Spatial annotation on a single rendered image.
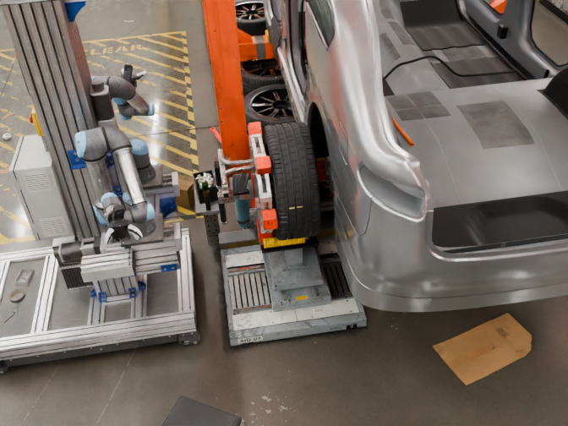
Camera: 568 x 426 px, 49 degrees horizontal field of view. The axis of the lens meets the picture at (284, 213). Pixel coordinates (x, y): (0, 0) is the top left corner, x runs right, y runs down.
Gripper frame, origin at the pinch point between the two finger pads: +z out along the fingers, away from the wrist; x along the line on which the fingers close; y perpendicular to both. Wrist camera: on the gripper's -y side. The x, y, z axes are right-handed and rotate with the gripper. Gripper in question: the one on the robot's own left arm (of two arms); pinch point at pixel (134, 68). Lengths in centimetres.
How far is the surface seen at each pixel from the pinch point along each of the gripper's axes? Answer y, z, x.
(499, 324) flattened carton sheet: 90, -90, 242
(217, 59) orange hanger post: -30, -33, 57
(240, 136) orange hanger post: 20, -31, 72
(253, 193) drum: 28, -75, 87
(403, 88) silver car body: 12, 45, 175
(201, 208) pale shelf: 72, -40, 51
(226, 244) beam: 104, -38, 68
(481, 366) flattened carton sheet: 93, -122, 228
